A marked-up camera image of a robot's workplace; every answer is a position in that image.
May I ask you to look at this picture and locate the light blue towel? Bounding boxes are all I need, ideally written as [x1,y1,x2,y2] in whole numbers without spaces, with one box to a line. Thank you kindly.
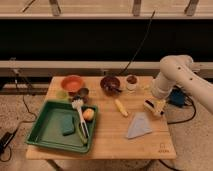
[126,112,152,139]

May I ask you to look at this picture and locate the small green cup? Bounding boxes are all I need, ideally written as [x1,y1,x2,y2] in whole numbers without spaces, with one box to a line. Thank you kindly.
[56,90,68,100]

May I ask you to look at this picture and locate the white cup with brown content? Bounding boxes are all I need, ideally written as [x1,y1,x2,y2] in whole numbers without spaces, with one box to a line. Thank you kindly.
[126,75,138,91]

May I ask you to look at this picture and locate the black power adapter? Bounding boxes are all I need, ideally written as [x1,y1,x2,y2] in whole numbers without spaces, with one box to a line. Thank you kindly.
[0,132,14,154]

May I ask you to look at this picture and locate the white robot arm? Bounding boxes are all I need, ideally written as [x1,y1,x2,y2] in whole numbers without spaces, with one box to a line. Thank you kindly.
[144,55,213,117]

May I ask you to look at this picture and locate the white dish brush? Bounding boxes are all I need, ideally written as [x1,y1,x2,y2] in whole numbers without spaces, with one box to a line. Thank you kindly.
[71,99,89,138]

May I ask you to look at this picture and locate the black hanging cable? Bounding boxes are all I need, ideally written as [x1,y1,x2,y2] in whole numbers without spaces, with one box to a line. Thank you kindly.
[117,9,157,77]

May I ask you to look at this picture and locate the blue box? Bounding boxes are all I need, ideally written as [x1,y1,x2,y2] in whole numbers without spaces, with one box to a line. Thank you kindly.
[169,89,185,107]

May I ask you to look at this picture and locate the dark red bowl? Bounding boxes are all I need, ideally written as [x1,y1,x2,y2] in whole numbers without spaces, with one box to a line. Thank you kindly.
[100,76,122,96]

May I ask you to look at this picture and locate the green plastic tray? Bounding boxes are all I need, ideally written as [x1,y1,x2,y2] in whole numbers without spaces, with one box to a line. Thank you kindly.
[26,100,98,153]

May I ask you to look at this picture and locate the green sponge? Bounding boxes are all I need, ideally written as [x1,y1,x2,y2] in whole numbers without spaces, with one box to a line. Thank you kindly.
[61,115,75,136]

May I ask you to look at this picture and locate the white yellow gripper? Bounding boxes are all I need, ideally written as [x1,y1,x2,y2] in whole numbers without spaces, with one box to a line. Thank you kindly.
[144,99,166,117]

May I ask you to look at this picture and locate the green handled utensil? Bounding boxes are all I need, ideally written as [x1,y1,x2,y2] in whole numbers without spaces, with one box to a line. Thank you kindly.
[76,124,88,145]

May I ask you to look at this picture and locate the orange bowl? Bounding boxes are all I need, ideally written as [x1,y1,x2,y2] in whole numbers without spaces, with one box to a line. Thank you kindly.
[61,75,84,93]

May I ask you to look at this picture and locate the dark metal cup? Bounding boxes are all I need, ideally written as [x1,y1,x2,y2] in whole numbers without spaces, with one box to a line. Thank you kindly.
[74,88,89,102]

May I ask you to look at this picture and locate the yellow lemon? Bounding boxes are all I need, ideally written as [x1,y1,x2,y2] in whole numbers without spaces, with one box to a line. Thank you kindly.
[83,108,94,121]

